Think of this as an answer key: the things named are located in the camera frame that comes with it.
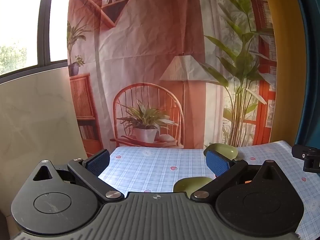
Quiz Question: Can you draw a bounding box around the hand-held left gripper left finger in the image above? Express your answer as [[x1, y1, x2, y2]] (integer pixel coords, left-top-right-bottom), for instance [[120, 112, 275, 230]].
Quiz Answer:
[[32, 149, 125, 203]]

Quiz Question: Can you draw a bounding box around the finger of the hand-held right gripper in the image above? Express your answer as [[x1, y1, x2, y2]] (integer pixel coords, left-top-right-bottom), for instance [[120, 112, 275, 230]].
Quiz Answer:
[[291, 144, 320, 173]]

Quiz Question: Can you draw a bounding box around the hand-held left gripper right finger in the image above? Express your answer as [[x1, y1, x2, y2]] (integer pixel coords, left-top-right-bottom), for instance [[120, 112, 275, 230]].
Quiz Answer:
[[190, 149, 285, 202]]

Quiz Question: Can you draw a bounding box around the green bowl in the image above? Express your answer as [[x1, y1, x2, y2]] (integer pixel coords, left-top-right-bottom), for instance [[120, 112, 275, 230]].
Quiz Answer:
[[173, 176, 213, 193], [203, 142, 238, 161]]

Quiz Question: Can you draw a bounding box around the blue plaid tablecloth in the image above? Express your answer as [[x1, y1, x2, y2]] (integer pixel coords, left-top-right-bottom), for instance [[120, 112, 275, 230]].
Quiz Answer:
[[98, 140, 320, 240]]

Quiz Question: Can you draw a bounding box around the dark blue curtain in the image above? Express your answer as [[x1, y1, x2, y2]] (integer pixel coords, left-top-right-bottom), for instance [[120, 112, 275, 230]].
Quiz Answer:
[[291, 0, 320, 150]]

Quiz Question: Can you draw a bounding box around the yellow curtain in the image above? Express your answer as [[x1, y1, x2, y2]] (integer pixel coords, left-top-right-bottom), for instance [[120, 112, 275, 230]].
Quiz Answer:
[[261, 0, 308, 146]]

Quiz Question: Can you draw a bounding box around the dark framed window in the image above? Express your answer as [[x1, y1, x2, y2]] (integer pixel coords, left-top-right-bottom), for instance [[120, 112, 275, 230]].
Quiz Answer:
[[0, 0, 73, 85]]

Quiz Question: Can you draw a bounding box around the printed room wall tapestry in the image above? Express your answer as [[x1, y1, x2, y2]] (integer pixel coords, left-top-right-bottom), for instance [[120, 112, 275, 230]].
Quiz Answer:
[[66, 0, 278, 157]]

